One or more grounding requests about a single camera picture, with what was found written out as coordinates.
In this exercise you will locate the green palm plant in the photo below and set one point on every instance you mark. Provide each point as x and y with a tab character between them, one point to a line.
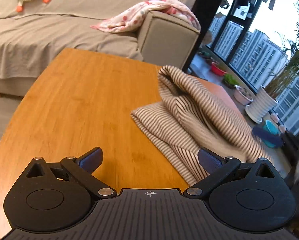
294	62

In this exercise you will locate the grey sofa cover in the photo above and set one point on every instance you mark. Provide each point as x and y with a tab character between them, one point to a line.
52	37

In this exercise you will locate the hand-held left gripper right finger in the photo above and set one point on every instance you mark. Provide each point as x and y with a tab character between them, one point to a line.
209	160

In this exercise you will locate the black window frame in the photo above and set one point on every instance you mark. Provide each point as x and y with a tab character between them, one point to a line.
209	17

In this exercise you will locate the red basin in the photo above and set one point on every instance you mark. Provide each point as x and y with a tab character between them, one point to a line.
217	68

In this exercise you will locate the pink floral blanket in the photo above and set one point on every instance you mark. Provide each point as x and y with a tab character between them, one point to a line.
129	17

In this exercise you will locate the small green potted plant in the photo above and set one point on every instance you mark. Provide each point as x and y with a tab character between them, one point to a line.
230	80

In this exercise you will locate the white ribbed plant pot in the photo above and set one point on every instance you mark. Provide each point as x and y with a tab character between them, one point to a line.
260	102

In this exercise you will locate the beige sofa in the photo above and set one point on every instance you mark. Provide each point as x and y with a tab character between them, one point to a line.
164	37

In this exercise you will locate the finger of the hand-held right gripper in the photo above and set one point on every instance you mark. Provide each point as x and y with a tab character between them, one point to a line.
267	136

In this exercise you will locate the teal basin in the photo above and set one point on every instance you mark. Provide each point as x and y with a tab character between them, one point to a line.
268	125

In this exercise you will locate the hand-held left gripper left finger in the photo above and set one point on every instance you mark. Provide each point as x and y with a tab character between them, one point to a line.
91	159

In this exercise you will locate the pink basin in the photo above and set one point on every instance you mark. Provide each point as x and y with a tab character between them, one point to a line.
242	96

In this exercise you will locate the striped beige sweater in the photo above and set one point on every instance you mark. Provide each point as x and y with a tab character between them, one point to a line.
202	110

